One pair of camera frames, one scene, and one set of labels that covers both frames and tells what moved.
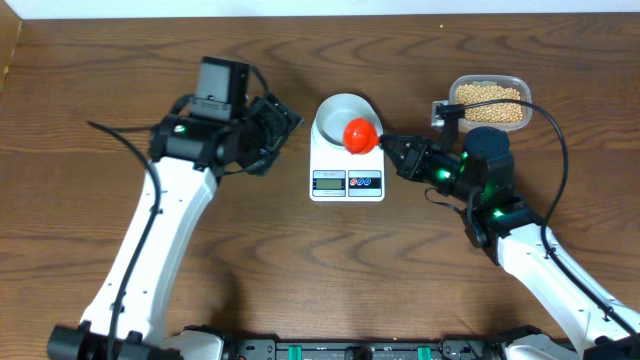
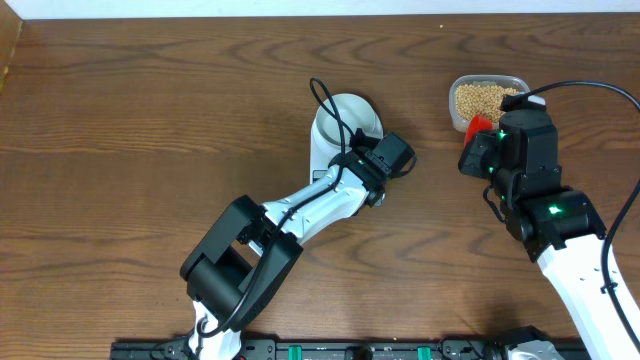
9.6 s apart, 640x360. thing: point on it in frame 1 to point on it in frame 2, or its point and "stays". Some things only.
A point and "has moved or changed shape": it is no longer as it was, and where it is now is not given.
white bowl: (335, 112) stays
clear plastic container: (472, 89) stays
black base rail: (420, 349) stays
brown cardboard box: (10, 32) stays
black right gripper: (411, 167) to (469, 163)
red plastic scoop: (360, 136) has moved or changed shape
